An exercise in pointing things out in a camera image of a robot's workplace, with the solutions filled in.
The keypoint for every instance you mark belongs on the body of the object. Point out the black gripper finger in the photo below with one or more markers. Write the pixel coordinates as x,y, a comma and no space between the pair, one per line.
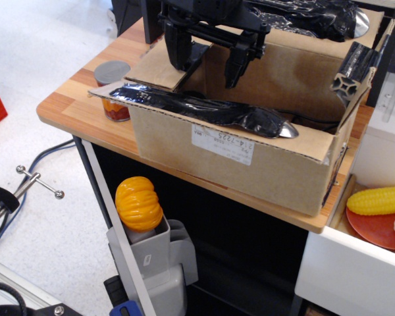
244,48
179,45

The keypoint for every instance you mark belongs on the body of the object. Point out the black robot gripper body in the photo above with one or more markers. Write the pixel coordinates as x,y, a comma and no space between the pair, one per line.
214,21

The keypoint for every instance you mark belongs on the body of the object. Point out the black taped spoon rear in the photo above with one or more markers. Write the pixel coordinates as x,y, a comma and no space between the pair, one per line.
333,20

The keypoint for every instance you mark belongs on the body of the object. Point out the black aluminium extrusion bar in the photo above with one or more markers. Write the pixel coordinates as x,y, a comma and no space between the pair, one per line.
355,67

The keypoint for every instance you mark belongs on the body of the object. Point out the wooden top table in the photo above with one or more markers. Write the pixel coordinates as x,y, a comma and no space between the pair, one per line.
248,250

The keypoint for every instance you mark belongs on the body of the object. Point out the orange toy pumpkin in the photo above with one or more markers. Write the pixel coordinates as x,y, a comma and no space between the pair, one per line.
137,204

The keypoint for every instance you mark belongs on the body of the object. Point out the yellow toy corn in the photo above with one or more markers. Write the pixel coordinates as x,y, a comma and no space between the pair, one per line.
372,202

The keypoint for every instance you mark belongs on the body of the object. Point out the grey plastic holder bin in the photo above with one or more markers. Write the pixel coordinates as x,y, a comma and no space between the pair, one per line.
155,267

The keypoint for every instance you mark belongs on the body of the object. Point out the orange red plate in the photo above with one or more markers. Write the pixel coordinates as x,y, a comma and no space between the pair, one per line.
376,229

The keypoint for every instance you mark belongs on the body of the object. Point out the metal screw clamp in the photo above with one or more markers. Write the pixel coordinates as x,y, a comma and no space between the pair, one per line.
9,202

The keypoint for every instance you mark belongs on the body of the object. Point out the white drawer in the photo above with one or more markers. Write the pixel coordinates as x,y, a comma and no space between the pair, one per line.
344,274

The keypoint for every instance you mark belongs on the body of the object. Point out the blue black handle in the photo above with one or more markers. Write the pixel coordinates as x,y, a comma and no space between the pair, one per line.
119,299

